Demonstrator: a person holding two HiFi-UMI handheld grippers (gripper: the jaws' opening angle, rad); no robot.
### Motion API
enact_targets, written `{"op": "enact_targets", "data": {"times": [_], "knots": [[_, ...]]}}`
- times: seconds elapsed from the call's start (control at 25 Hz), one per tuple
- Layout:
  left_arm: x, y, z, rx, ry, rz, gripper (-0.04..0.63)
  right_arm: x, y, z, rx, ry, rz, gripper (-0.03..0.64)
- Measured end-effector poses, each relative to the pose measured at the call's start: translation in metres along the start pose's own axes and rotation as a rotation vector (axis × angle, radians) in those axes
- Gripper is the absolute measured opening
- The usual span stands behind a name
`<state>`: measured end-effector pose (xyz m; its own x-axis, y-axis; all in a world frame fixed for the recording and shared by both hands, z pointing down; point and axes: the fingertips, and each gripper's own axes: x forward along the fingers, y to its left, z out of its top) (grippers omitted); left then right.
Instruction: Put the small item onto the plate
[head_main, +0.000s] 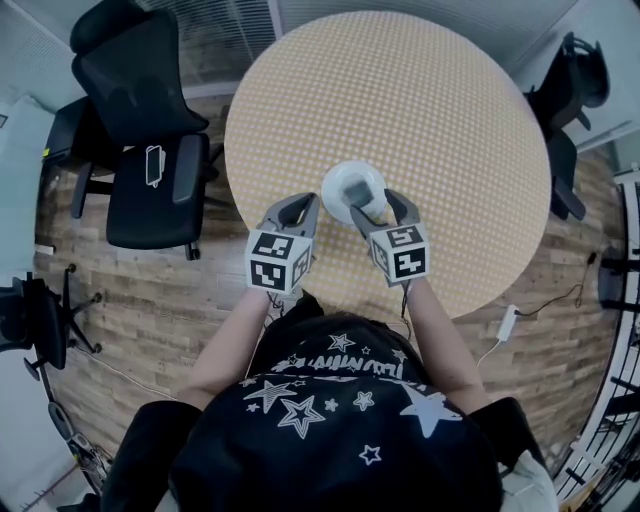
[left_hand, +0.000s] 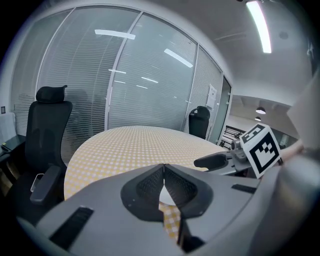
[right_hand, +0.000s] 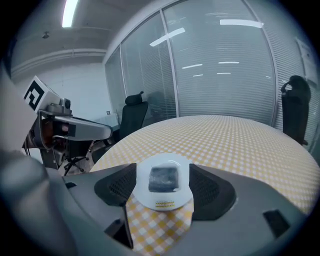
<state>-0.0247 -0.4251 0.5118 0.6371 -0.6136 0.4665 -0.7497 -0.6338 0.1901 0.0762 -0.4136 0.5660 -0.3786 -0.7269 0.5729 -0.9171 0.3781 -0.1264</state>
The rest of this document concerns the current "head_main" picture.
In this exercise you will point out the black box cabinet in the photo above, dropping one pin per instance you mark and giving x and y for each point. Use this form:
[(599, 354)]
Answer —
[(65, 130)]

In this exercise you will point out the person's left forearm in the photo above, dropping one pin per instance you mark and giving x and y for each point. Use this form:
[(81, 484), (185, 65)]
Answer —
[(225, 345)]

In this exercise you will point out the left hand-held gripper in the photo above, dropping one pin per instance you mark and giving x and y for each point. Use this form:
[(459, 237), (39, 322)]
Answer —
[(270, 260)]

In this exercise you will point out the glass partition with blinds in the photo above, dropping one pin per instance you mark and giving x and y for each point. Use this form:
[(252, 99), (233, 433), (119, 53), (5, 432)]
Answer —
[(225, 40)]

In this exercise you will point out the person's right forearm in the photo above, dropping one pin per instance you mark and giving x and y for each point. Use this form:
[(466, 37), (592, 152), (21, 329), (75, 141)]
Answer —
[(440, 340)]

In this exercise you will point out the black office chair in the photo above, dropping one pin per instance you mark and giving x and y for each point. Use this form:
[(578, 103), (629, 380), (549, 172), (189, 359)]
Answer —
[(570, 100), (140, 210), (45, 315)]

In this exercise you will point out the white round plate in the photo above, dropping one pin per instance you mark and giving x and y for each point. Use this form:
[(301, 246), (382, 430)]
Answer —
[(335, 195)]

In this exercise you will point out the pale cloth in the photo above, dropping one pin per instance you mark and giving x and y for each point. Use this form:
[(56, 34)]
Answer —
[(530, 485)]

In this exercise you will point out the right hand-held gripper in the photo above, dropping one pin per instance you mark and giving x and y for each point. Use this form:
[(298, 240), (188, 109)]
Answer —
[(407, 260)]

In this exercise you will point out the grey hand tool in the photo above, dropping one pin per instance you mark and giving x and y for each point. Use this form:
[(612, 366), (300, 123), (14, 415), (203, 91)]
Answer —
[(60, 417)]

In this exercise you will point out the person's black star print shirt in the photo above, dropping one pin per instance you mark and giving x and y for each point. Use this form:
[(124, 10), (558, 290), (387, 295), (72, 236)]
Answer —
[(310, 470)]

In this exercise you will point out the white cased smartphone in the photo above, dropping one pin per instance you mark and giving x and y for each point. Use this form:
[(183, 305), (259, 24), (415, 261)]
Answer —
[(154, 165)]

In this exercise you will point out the white power adapter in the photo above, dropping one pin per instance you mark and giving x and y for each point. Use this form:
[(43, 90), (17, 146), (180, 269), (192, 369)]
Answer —
[(509, 322)]

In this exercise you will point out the white and black railing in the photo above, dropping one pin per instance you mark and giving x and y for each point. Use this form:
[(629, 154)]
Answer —
[(600, 440)]

